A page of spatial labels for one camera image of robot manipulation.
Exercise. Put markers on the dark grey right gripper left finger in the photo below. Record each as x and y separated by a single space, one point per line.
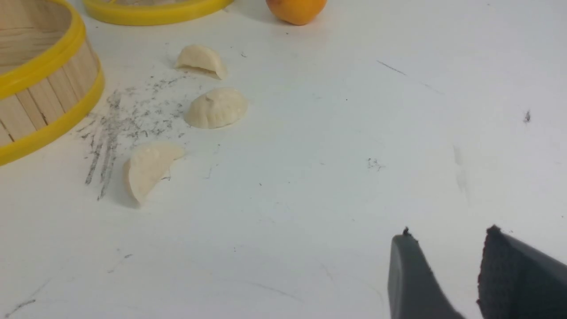
413 290

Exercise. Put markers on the orange toy pear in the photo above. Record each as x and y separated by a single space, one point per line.
296 12

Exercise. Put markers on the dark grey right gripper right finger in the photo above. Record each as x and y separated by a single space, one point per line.
517 281

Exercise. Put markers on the woven bamboo steamer lid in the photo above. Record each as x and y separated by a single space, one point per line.
151 12

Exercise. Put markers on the bamboo steamer tray yellow rim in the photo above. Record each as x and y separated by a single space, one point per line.
51 77

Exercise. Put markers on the white dumpling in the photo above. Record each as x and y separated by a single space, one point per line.
217 108
202 57
147 165

